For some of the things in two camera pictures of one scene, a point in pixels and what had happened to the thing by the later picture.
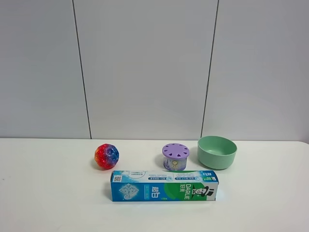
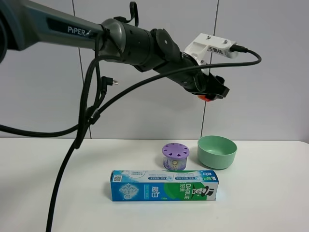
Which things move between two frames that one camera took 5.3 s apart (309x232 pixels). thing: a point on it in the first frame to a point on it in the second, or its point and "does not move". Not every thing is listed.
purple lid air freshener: [175, 156] does not move
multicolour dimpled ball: [106, 156] to [203, 97]
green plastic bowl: [216, 152] does not move
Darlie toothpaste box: [155, 185] does not move
